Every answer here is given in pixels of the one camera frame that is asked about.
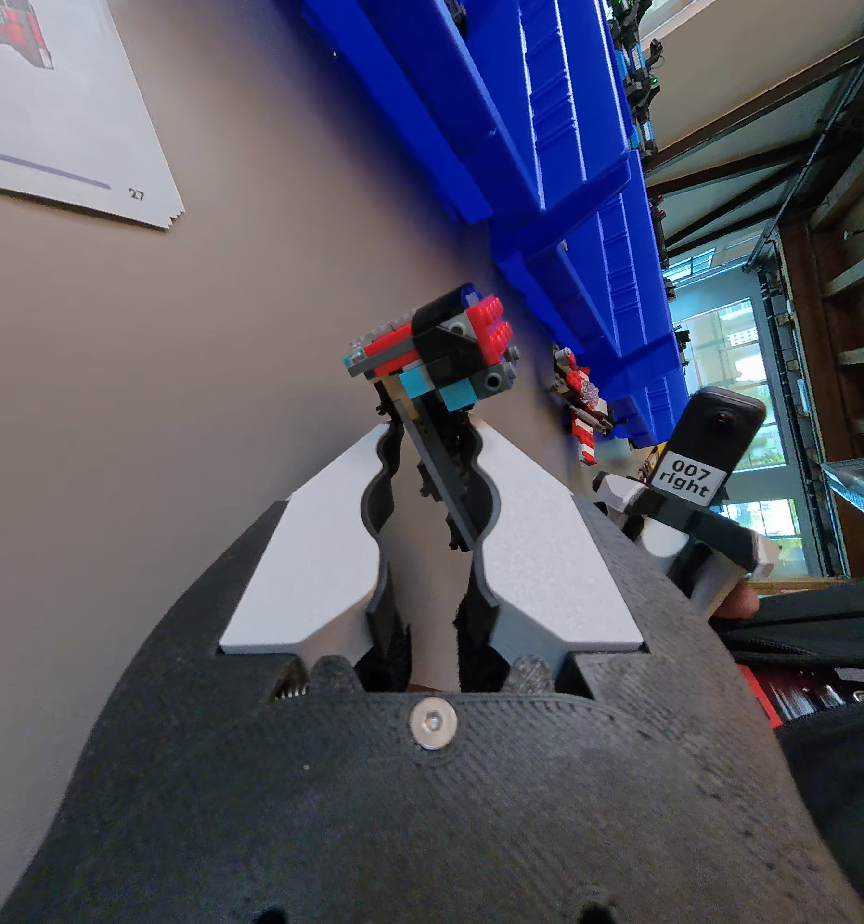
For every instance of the toy brick truck model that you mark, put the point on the toy brick truck model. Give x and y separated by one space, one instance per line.
489 321

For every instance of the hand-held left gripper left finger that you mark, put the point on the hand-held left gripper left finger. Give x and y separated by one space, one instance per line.
309 556

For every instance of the grey desk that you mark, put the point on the grey desk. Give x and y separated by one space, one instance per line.
222 325

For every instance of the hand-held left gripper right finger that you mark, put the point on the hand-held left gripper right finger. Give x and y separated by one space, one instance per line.
554 563

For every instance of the robot arms by window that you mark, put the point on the robot arms by window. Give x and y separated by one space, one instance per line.
637 65

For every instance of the person's dark clothing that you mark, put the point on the person's dark clothing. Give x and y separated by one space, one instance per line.
836 794

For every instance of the person's right hand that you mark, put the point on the person's right hand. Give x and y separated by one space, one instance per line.
738 603

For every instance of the red white toy brick assembly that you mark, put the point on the red white toy brick assembly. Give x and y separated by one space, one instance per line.
583 433

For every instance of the silver ventilation duct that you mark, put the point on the silver ventilation duct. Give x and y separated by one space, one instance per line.
858 494

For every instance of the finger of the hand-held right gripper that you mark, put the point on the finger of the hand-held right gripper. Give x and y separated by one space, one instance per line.
634 496

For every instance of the brick instruction booklet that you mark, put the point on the brick instruction booklet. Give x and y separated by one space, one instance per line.
56 130

